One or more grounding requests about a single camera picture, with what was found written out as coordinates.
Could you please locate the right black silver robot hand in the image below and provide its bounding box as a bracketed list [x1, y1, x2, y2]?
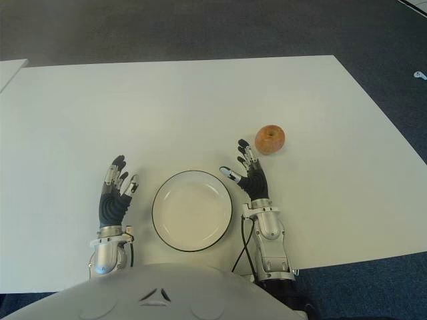
[219, 139, 273, 203]

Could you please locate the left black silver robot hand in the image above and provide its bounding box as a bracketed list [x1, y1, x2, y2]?
[99, 155, 139, 229]

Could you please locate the red yellow apple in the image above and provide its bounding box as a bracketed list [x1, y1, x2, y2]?
[254, 125, 286, 155]

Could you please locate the white plate with black rim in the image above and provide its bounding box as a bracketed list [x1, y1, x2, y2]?
[151, 170, 234, 252]

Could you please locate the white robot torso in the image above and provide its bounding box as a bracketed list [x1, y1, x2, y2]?
[0, 263, 310, 320]

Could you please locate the white neighbouring table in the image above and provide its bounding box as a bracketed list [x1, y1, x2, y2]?
[0, 59, 29, 94]

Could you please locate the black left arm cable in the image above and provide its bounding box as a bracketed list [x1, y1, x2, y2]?
[127, 233, 137, 268]

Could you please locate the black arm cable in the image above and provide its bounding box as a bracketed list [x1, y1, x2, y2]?
[127, 233, 137, 268]
[231, 215, 256, 276]

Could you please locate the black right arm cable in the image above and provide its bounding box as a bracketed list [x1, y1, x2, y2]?
[231, 215, 256, 276]

